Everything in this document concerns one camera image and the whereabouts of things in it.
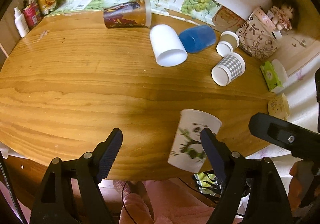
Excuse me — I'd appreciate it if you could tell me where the pink clothed leg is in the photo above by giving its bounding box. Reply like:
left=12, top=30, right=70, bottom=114
left=113, top=180, right=214, bottom=223

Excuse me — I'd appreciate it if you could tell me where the green tissue pack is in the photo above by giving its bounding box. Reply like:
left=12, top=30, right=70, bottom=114
left=260, top=59, right=288, bottom=93

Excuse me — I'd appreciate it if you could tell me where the white plastic cup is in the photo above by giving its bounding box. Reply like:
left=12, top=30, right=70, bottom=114
left=150, top=24, right=188, bottom=67

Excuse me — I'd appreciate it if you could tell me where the dark printed paper cup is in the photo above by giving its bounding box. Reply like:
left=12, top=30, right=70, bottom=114
left=103, top=0, right=152, bottom=29

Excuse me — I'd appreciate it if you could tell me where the white spray bottle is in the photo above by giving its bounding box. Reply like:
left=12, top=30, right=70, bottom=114
left=14, top=7, right=30, bottom=38

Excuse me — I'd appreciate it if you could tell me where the grey checked paper cup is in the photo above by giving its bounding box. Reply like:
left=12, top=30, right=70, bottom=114
left=211, top=52, right=246, bottom=86

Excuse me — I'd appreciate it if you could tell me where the red tin can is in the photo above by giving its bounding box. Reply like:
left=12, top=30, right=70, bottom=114
left=22, top=0, right=42, bottom=29

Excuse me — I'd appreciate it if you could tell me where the letter print fabric bag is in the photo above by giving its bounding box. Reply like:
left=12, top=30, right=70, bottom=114
left=236, top=7, right=279, bottom=61

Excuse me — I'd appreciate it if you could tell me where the brown sleeve paper cup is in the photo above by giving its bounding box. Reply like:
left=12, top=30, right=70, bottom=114
left=216, top=31, right=240, bottom=58

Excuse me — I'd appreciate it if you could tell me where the blue plastic cup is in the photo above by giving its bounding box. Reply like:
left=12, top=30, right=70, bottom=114
left=178, top=25, right=216, bottom=54

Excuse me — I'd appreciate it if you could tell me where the black pen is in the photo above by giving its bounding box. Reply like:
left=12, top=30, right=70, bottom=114
left=240, top=48, right=253, bottom=57

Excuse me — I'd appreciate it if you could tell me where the white panda paper cup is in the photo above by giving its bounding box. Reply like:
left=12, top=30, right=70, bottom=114
left=168, top=109, right=222, bottom=173

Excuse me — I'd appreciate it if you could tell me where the brown haired doll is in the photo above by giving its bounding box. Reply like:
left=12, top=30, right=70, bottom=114
left=267, top=0, right=299, bottom=31

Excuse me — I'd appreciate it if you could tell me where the cream ceramic mug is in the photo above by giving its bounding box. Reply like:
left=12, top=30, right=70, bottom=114
left=267, top=94, right=290, bottom=121

